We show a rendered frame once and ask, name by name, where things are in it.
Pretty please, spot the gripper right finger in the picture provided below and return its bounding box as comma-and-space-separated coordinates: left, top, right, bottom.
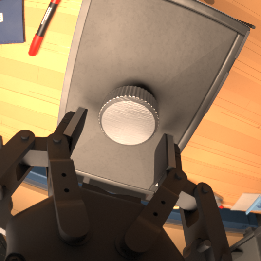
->
123, 133, 233, 261

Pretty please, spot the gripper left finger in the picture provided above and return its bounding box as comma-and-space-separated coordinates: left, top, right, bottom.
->
0, 107, 91, 245

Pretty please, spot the silver knurled knob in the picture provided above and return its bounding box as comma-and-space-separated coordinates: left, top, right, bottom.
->
98, 85, 160, 146

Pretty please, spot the dark grey tensioner housing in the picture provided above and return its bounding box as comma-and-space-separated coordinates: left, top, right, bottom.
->
57, 0, 257, 202

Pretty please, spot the white paper sheet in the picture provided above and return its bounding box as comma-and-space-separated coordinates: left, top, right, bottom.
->
230, 192, 261, 212

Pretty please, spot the light blue paper sheet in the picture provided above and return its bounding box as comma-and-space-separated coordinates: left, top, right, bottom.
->
245, 194, 261, 215

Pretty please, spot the red black marker pen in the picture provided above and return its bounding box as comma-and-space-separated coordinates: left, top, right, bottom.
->
28, 0, 62, 57

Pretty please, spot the blue notebook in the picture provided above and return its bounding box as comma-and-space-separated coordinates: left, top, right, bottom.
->
0, 0, 26, 45

